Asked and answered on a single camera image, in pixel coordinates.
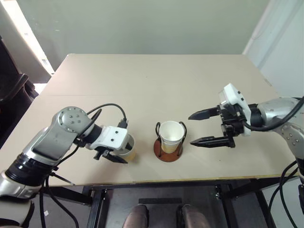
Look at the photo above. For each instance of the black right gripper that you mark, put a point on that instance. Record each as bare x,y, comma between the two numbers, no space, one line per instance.
229,121

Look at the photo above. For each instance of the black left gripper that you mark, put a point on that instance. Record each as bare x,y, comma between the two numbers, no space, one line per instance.
101,151

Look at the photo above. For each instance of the white paper cup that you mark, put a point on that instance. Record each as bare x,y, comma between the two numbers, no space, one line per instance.
171,133
130,154

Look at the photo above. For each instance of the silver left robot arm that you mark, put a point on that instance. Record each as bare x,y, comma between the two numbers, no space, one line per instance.
47,142

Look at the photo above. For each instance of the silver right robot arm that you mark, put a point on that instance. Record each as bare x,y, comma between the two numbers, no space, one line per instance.
280,111

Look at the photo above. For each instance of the dark rounded robot foot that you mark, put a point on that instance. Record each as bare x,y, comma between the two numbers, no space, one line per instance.
192,217
136,217

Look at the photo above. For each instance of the black chair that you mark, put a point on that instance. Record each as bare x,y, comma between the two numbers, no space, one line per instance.
14,90

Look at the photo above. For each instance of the white leaning board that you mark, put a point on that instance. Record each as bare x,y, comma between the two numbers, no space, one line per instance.
26,42

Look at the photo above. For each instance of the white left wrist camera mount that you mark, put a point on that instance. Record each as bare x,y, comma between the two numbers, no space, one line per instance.
111,139

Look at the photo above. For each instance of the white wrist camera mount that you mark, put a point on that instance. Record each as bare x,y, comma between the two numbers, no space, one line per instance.
234,95
111,139

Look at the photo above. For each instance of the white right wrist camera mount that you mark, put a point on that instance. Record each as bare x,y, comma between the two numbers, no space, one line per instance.
234,95

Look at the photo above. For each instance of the black metal table frame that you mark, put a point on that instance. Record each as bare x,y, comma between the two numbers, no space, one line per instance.
97,206

